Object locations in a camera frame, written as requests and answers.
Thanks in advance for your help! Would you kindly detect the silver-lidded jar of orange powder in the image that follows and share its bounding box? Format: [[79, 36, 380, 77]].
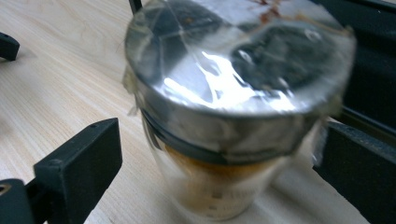
[[121, 0, 358, 222]]

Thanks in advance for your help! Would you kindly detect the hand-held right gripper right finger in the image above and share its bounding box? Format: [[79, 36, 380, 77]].
[[312, 120, 396, 224]]

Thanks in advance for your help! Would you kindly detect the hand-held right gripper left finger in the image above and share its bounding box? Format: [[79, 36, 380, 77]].
[[31, 117, 123, 224]]

